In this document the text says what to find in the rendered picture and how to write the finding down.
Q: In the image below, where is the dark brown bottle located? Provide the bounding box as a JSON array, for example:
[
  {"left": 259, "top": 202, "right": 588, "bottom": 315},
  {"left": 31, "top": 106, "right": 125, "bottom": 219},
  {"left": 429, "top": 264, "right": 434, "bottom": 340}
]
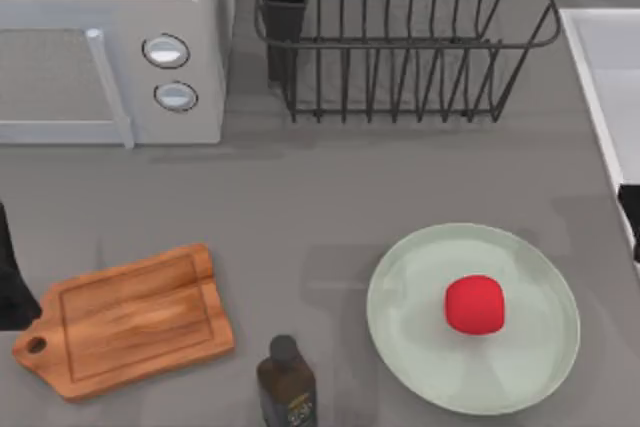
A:
[{"left": 256, "top": 334, "right": 318, "bottom": 427}]

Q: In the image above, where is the wooden cutting board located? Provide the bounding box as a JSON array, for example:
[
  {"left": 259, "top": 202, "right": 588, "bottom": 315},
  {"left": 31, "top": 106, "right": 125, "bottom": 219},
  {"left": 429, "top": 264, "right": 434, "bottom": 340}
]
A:
[{"left": 11, "top": 242, "right": 236, "bottom": 403}]

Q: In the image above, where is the round microwave knob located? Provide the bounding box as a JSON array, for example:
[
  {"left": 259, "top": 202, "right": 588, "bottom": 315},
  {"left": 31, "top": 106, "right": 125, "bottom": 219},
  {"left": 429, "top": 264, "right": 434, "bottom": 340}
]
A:
[
  {"left": 153, "top": 80, "right": 200, "bottom": 113},
  {"left": 141, "top": 33, "right": 191, "bottom": 70}
]

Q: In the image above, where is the pale microwave oven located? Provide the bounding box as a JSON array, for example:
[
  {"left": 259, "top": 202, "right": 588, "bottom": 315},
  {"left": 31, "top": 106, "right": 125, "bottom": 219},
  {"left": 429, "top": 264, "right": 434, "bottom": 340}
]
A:
[{"left": 0, "top": 0, "right": 236, "bottom": 149}]

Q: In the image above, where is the microwave door handle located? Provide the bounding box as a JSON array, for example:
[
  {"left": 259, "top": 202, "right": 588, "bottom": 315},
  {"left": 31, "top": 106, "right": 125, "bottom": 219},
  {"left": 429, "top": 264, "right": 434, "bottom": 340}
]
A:
[{"left": 85, "top": 28, "right": 136, "bottom": 150}]

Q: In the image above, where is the dark wire dish rack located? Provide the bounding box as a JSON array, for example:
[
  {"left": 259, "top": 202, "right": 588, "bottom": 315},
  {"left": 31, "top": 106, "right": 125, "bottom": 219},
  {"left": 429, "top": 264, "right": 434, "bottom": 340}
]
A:
[{"left": 253, "top": 0, "right": 562, "bottom": 125}]

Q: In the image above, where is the pale green plate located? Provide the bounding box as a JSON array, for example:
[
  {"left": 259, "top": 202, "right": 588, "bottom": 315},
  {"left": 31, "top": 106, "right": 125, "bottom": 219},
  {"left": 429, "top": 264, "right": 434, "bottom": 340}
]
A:
[{"left": 366, "top": 222, "right": 582, "bottom": 417}]

